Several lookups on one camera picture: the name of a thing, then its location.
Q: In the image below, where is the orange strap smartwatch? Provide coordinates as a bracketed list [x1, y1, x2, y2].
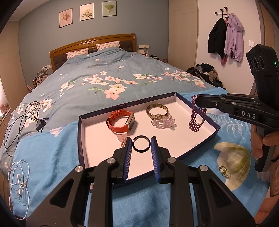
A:
[106, 109, 135, 134]

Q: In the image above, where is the navy white shallow box tray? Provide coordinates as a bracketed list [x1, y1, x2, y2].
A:
[77, 91, 221, 184]

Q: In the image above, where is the middle flower picture frame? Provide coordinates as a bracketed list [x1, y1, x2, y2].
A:
[80, 3, 95, 21]

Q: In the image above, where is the white earphones cable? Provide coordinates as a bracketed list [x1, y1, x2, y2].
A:
[7, 159, 30, 220]

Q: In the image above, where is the clear crystal bead bracelet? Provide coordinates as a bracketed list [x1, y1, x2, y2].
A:
[151, 113, 177, 131]

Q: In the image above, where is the dark clothes pile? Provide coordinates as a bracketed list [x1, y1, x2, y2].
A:
[186, 63, 224, 88]

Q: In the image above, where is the right patterned pillow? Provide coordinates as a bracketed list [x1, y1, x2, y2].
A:
[96, 41, 120, 51]

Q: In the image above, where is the left flower picture frame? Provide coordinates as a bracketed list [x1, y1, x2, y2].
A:
[59, 8, 72, 28]

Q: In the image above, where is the black wall coat hook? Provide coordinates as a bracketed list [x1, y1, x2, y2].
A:
[214, 6, 229, 19]

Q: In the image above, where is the left patterned pillow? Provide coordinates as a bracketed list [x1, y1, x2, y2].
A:
[66, 48, 88, 60]

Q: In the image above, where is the gold green ring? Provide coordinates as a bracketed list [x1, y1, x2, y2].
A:
[218, 165, 232, 180]

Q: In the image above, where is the black hanging jacket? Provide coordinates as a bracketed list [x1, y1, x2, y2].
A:
[208, 18, 227, 59]

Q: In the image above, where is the right leaf picture frame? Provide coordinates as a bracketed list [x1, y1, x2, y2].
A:
[102, 1, 117, 17]

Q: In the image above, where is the purple beaded bracelet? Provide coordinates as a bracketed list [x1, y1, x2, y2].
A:
[188, 94, 207, 133]

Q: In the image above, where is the person's right hand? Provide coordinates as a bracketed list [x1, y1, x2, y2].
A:
[251, 125, 279, 161]

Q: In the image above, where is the pink small hair clip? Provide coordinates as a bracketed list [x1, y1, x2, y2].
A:
[117, 133, 127, 148]

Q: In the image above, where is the patterned pillow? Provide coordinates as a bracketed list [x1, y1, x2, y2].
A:
[66, 48, 88, 60]
[96, 41, 120, 51]

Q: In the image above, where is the flower picture frame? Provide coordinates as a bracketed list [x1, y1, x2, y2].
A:
[80, 3, 95, 21]
[59, 8, 72, 28]

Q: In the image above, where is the light blue towel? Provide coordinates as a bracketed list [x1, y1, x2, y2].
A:
[12, 87, 270, 227]

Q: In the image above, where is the blue floral duvet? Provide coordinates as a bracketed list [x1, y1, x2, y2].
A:
[1, 47, 213, 175]

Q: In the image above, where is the white green shell dish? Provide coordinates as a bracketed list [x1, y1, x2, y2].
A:
[214, 142, 251, 191]

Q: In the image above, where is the white wall socket strip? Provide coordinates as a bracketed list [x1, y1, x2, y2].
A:
[139, 45, 150, 49]

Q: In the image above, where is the black ring bangle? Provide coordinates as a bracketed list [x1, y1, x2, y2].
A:
[132, 135, 151, 153]

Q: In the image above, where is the lilac hanging jacket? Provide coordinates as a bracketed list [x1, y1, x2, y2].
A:
[221, 13, 244, 66]

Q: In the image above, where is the black charger cable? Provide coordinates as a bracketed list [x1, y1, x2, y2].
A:
[4, 101, 50, 157]

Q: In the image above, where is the wooden headboard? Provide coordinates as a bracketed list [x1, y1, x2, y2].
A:
[50, 33, 137, 72]

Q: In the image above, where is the white light switch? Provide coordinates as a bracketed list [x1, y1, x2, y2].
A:
[249, 40, 254, 47]

